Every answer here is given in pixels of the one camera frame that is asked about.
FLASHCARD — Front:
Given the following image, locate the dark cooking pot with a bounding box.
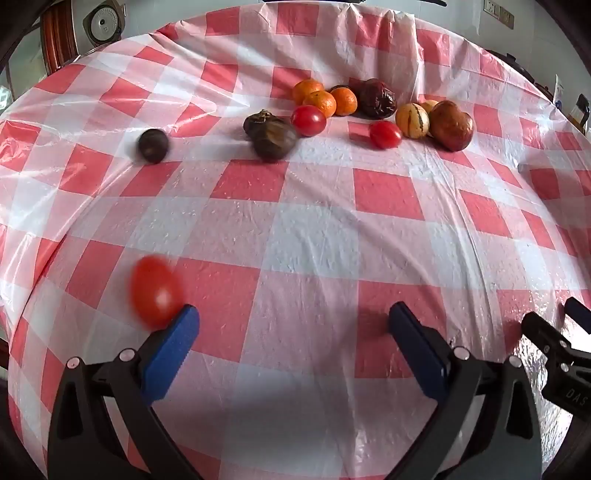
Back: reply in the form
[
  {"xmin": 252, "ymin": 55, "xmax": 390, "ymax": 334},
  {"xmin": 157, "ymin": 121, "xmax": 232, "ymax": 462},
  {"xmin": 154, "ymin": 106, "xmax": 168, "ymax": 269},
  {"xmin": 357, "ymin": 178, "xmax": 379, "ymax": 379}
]
[{"xmin": 503, "ymin": 53, "xmax": 552, "ymax": 100}]

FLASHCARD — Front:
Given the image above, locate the red apple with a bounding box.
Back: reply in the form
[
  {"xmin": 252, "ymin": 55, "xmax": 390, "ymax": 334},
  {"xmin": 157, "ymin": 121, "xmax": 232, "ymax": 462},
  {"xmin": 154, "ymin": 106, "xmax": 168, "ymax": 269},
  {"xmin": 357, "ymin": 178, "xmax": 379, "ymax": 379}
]
[{"xmin": 428, "ymin": 100, "xmax": 475, "ymax": 153}]

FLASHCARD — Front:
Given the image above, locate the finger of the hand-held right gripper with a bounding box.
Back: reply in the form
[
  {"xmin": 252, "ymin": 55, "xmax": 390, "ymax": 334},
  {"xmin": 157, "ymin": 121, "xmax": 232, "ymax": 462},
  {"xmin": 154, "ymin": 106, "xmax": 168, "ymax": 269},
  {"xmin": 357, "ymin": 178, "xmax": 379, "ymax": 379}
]
[
  {"xmin": 564, "ymin": 296, "xmax": 591, "ymax": 334},
  {"xmin": 522, "ymin": 311, "xmax": 578, "ymax": 365}
]

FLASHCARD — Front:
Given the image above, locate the wooden glass door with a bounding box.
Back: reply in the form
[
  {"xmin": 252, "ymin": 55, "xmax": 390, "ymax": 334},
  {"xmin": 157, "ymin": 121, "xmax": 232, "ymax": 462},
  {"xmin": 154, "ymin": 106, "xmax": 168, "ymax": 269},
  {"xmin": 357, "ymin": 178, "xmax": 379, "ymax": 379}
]
[{"xmin": 39, "ymin": 0, "xmax": 88, "ymax": 75}]

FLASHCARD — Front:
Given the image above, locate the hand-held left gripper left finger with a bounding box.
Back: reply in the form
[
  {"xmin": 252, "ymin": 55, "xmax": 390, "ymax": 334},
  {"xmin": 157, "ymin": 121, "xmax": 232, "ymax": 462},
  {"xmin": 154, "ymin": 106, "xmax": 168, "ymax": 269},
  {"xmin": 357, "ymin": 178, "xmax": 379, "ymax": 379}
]
[{"xmin": 47, "ymin": 304, "xmax": 204, "ymax": 480}]

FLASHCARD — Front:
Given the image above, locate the orange mandarin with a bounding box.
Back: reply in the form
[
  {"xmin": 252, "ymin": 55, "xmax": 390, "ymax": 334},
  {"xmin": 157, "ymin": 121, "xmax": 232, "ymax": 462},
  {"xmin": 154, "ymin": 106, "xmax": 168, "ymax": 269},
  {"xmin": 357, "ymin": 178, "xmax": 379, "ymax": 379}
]
[
  {"xmin": 293, "ymin": 79, "xmax": 325, "ymax": 104},
  {"xmin": 302, "ymin": 90, "xmax": 337, "ymax": 118},
  {"xmin": 330, "ymin": 87, "xmax": 359, "ymax": 116}
]

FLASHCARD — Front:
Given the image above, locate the red tomato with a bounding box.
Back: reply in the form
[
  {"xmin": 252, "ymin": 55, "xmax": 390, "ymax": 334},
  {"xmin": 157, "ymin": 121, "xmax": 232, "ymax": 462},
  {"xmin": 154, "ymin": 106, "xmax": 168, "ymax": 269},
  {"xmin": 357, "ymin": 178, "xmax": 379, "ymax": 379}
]
[
  {"xmin": 369, "ymin": 121, "xmax": 402, "ymax": 150},
  {"xmin": 291, "ymin": 104, "xmax": 328, "ymax": 138},
  {"xmin": 129, "ymin": 255, "xmax": 185, "ymax": 330}
]

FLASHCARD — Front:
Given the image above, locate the dark wrinkled fruit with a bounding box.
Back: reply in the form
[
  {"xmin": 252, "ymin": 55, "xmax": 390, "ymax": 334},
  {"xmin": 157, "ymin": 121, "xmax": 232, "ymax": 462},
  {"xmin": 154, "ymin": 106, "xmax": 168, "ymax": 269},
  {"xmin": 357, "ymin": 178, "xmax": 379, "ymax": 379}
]
[{"xmin": 358, "ymin": 78, "xmax": 398, "ymax": 118}]

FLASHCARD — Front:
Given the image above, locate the silver rice cooker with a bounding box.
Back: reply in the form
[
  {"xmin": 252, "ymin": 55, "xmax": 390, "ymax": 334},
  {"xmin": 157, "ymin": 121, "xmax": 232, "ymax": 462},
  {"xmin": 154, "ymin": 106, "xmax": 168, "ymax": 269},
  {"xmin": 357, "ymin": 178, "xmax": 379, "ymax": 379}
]
[{"xmin": 82, "ymin": 4, "xmax": 124, "ymax": 47}]

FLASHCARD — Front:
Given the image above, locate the red white checkered tablecloth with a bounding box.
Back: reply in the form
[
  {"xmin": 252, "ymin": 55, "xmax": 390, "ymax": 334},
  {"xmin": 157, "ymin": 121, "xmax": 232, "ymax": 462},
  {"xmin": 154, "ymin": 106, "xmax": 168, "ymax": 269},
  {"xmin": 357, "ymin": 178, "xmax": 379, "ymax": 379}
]
[{"xmin": 0, "ymin": 0, "xmax": 591, "ymax": 480}]

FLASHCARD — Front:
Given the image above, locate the dark purple round fruit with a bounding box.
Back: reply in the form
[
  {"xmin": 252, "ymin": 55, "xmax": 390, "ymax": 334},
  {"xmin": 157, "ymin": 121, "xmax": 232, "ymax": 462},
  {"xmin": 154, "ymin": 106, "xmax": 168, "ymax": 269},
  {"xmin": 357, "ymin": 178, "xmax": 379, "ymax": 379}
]
[{"xmin": 137, "ymin": 128, "xmax": 171, "ymax": 164}]

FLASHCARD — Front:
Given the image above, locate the dark yellow-edged package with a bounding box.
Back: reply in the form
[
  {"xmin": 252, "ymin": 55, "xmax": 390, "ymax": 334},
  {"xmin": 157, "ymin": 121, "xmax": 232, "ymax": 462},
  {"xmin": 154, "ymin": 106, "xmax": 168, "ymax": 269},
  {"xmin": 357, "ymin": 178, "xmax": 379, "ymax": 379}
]
[{"xmin": 570, "ymin": 93, "xmax": 591, "ymax": 125}]

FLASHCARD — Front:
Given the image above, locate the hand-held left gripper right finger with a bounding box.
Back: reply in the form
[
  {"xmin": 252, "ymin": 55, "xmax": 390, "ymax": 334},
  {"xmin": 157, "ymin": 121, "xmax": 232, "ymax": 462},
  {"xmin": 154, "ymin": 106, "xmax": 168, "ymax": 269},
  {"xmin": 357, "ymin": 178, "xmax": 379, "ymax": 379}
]
[{"xmin": 388, "ymin": 301, "xmax": 542, "ymax": 480}]

